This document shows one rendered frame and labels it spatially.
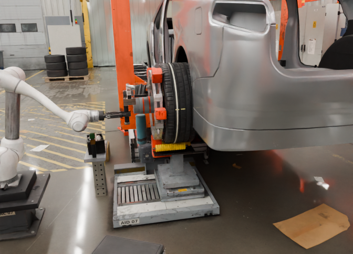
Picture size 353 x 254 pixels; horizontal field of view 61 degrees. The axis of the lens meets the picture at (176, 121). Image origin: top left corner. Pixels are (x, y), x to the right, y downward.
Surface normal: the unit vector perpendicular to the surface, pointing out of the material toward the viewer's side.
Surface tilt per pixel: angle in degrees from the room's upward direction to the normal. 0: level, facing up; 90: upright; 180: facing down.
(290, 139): 101
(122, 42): 90
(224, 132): 97
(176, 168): 90
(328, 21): 90
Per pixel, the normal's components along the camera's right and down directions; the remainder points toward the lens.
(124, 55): 0.18, 0.27
